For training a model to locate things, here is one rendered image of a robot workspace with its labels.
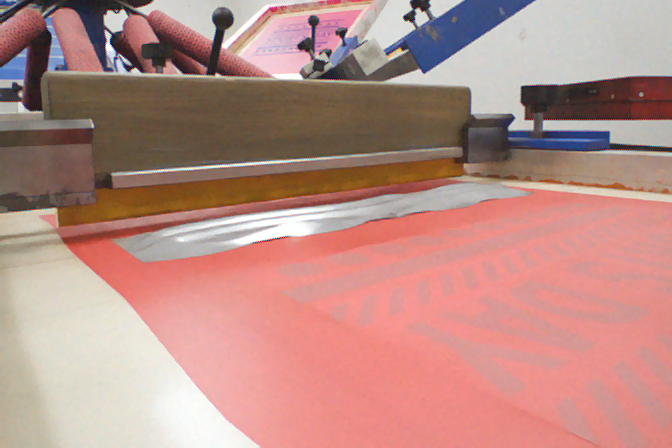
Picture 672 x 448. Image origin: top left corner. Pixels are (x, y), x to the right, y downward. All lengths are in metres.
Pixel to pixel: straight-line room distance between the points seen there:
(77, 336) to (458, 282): 0.15
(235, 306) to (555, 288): 0.13
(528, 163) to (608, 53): 1.91
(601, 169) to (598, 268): 0.30
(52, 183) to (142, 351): 0.19
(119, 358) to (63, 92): 0.22
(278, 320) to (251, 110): 0.24
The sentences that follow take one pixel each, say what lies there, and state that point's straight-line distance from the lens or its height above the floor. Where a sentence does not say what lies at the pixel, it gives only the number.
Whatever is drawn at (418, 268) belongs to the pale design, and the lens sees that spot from 0.25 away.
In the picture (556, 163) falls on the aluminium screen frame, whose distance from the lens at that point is 0.58.
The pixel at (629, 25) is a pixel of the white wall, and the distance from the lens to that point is 2.47.
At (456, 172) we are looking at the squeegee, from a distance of 0.58.
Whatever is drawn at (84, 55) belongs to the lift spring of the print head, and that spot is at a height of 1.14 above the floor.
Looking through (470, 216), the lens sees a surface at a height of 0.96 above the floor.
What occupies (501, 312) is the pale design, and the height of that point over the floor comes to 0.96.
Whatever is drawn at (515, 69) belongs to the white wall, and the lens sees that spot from 2.71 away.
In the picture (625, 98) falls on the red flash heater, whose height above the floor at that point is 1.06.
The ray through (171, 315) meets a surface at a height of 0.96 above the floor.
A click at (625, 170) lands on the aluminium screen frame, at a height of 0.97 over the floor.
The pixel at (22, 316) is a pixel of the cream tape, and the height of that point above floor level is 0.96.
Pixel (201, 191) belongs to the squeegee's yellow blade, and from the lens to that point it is 0.40.
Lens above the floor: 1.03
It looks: 8 degrees down
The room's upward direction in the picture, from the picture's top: 1 degrees counter-clockwise
